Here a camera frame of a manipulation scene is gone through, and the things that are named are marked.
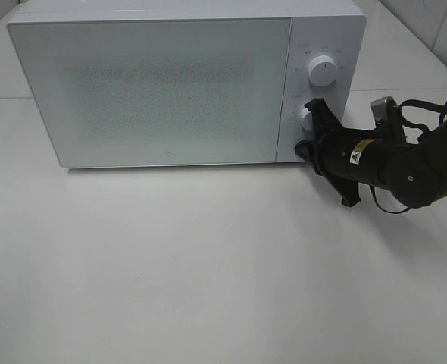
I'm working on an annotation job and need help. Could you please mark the white microwave door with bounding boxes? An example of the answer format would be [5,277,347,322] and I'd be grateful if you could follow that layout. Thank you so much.
[8,18,290,168]

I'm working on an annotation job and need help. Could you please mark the white timer knob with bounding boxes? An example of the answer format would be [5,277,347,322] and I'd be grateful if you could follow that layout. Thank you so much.
[298,108,313,133]

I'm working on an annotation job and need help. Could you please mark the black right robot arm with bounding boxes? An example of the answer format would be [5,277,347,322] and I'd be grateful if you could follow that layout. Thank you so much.
[295,120,447,209]

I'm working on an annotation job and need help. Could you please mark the upper white power knob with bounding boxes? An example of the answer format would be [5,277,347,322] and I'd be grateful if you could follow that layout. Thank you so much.
[308,55,338,87]

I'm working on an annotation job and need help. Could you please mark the white microwave oven body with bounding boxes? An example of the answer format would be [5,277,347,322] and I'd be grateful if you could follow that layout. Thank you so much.
[7,1,367,164]

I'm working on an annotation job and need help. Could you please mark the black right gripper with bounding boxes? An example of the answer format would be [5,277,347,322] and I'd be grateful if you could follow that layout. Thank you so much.
[294,98,360,207]

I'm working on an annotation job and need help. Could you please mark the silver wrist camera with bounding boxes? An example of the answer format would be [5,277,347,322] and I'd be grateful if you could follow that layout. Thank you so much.
[370,96,395,127]

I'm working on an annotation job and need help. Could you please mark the black camera cable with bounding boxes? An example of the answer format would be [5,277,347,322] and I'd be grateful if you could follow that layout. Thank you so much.
[367,93,447,215]

